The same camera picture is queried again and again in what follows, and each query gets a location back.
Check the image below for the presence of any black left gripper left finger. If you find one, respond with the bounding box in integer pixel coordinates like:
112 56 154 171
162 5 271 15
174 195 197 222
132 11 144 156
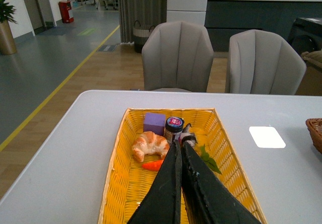
128 140 182 223

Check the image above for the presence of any small toy animal figure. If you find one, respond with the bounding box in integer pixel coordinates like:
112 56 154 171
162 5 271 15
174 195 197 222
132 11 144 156
179 123 198 148

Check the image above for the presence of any beige cushion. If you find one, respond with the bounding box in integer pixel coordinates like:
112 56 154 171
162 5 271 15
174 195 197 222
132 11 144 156
300 50 322 68

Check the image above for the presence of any brown wicker basket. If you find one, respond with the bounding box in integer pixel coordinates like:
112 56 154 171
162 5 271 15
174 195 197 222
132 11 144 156
305 118 322 153

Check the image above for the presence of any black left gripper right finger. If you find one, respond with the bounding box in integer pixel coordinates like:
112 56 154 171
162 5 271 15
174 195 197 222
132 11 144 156
181 142 260 223

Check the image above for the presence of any grey chair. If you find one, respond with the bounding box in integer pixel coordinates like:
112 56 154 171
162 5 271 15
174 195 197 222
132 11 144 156
141 21 214 93
225 29 306 95

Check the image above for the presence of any toy carrot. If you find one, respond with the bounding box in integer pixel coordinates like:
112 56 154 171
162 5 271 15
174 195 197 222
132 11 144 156
141 146 222 174

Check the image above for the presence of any purple cube block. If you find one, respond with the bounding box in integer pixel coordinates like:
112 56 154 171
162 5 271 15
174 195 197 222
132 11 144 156
143 112 166 136

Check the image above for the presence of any yellow woven basket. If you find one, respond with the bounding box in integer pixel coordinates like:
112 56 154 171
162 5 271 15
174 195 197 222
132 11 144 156
98 108 267 223

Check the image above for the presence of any grey counter cabinet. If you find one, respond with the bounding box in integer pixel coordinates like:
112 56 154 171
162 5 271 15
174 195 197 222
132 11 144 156
204 0 321 52

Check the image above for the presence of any dark appliance at right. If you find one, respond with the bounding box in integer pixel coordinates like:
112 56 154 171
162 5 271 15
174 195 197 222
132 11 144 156
287 18 321 55

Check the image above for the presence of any potted plant gold pot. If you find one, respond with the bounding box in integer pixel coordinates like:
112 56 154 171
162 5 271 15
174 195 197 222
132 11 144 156
1 0 17 55

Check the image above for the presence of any dark woven laundry basket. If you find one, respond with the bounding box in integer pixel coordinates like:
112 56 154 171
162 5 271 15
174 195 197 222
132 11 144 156
133 20 155 53

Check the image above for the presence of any small dark jar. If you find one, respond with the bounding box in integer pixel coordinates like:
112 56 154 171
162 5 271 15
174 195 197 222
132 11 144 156
164 116 184 145

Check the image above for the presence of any grey chair right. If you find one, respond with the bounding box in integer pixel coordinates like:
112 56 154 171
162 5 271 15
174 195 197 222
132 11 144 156
225 29 306 95

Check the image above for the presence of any red box stand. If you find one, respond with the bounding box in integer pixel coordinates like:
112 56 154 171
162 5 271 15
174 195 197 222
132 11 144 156
58 1 74 23

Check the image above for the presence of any grey chair left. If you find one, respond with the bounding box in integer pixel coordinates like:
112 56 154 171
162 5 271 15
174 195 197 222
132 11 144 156
141 21 214 93

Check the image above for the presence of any toy croissant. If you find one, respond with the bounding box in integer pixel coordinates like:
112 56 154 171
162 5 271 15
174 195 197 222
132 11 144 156
131 131 170 163

